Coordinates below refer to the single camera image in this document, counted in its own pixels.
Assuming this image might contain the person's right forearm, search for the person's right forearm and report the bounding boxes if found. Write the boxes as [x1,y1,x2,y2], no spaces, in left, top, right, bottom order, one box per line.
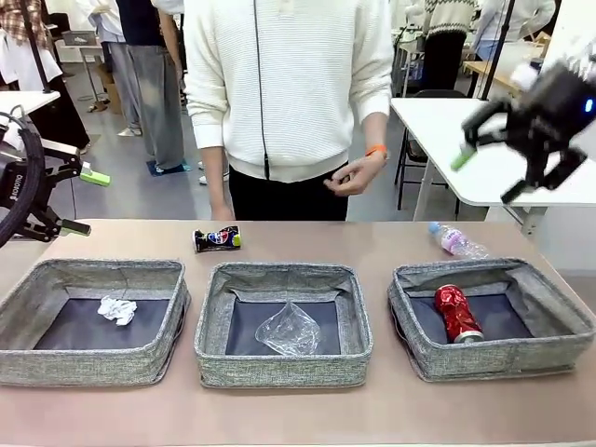
[200,146,230,209]

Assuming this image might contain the bystander in patterned knit sweater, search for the bystander in patterned knit sweater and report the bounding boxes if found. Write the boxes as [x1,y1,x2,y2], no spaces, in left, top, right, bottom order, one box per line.
[424,0,481,92]

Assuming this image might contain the wooden workbench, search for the wooden workbench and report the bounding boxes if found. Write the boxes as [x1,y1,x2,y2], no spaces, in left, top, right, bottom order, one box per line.
[463,60,525,97]

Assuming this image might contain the black trousers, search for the black trousers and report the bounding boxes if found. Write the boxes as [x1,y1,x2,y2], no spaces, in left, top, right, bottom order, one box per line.
[227,160,350,222]

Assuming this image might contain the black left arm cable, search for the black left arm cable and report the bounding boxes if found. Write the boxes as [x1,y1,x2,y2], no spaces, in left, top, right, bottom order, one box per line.
[0,104,48,249]

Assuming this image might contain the bystander in light blue shirt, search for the bystander in light blue shirt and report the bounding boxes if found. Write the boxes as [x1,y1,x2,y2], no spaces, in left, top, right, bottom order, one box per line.
[474,0,558,61]

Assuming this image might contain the white paper ball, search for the white paper ball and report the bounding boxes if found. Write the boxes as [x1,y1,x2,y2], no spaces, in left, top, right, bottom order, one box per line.
[96,294,140,326]

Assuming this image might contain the bystander in grey wide trousers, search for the bystander in grey wide trousers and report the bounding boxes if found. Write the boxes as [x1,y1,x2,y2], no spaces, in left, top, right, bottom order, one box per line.
[115,0,187,173]

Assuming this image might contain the grey fabric basket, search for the grey fabric basket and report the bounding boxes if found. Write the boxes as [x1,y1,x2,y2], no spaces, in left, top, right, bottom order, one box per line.
[194,261,374,389]
[0,258,192,387]
[386,258,596,383]

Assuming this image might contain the person's left hand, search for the person's left hand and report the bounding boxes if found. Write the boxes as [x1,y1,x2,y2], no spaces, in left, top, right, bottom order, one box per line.
[323,156,388,197]

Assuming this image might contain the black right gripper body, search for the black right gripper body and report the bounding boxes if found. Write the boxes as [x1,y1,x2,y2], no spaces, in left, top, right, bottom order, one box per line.
[509,60,596,151]

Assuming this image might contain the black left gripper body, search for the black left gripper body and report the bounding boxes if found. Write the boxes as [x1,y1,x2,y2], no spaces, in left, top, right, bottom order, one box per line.
[0,156,47,225]

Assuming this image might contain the clear plastic water bottle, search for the clear plastic water bottle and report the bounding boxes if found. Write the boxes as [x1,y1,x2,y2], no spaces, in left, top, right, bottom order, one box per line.
[427,221,491,261]

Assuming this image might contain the crushed clear plastic container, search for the crushed clear plastic container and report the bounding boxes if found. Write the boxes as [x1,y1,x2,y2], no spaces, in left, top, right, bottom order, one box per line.
[254,301,322,358]

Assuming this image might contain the white height-adjustable desk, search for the white height-adjustable desk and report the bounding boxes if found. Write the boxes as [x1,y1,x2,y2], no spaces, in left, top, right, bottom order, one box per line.
[0,90,64,239]

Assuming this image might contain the person's left forearm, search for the person's left forearm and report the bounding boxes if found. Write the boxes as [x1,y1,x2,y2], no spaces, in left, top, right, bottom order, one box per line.
[360,111,390,155]

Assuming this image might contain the blue floor mat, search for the blue floor mat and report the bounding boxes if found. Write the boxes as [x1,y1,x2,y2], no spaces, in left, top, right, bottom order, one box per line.
[147,157,192,176]

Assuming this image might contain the grey shoebox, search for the grey shoebox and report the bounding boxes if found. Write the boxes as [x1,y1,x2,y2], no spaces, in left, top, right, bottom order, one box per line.
[61,30,102,47]

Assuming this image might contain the person in white sweater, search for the person in white sweater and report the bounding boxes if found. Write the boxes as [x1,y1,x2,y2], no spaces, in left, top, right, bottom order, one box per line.
[183,0,395,183]

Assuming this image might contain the crushed red cola can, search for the crushed red cola can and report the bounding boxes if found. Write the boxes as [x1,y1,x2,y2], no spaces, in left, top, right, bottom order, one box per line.
[434,284,485,345]

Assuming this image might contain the crushed blue Pepsi can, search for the crushed blue Pepsi can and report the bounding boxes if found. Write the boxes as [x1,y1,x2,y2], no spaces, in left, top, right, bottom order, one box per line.
[192,224,243,255]

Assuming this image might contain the bystander in white coat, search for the bystander in white coat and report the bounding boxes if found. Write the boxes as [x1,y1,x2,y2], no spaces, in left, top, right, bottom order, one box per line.
[0,0,92,153]

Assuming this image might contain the thin black pole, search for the thin black pole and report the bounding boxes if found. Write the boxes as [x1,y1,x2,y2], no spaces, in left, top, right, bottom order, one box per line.
[20,0,53,94]
[479,0,518,102]

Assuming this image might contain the brown cardboard box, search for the brown cardboard box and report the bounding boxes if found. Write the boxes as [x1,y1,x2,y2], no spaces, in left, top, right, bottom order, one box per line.
[98,62,125,115]

